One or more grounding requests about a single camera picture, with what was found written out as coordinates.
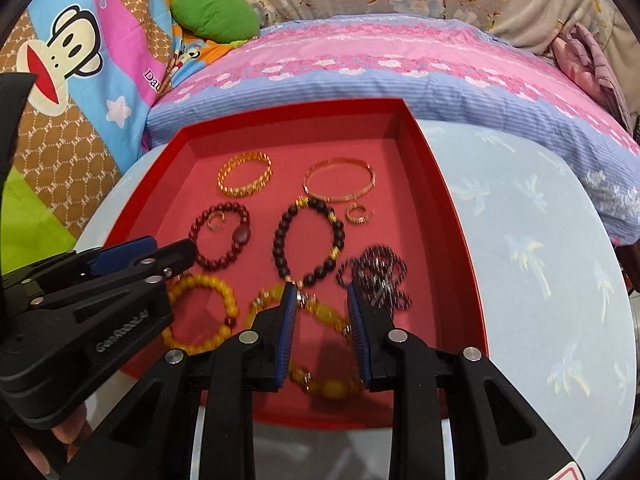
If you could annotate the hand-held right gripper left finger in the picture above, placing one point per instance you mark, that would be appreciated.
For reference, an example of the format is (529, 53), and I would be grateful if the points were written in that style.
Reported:
(287, 330)

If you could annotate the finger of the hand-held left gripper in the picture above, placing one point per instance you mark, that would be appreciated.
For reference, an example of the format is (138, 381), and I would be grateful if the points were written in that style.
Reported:
(170, 260)
(125, 252)

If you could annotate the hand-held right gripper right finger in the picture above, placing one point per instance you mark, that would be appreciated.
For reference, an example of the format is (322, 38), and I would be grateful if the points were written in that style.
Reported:
(356, 330)

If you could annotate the small gold hoop earring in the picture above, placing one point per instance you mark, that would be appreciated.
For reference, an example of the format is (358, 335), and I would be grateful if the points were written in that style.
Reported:
(212, 220)

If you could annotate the red cardboard box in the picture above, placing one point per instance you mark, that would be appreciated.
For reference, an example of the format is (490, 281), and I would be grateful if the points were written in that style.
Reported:
(415, 240)

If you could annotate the large gold hoop earring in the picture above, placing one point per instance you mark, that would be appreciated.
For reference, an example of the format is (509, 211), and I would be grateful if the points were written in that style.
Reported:
(350, 217)

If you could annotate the person's left hand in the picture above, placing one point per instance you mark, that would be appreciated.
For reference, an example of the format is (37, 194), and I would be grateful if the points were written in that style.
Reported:
(60, 437)

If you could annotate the thin rose gold bangle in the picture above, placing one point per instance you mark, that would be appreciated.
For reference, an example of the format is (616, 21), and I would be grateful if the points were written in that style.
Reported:
(340, 200)

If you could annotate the colourful cartoon printed blanket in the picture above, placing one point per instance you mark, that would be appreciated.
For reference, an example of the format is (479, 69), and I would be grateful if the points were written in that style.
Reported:
(75, 110)

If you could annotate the green pillow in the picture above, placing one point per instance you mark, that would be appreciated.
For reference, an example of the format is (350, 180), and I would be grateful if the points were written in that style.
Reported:
(215, 15)

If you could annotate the pink and blue bedsheet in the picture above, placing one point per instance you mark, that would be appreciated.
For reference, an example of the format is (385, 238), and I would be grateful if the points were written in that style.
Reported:
(400, 70)

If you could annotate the purple quilted cloth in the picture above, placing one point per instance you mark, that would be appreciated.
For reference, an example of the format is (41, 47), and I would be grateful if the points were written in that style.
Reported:
(590, 70)

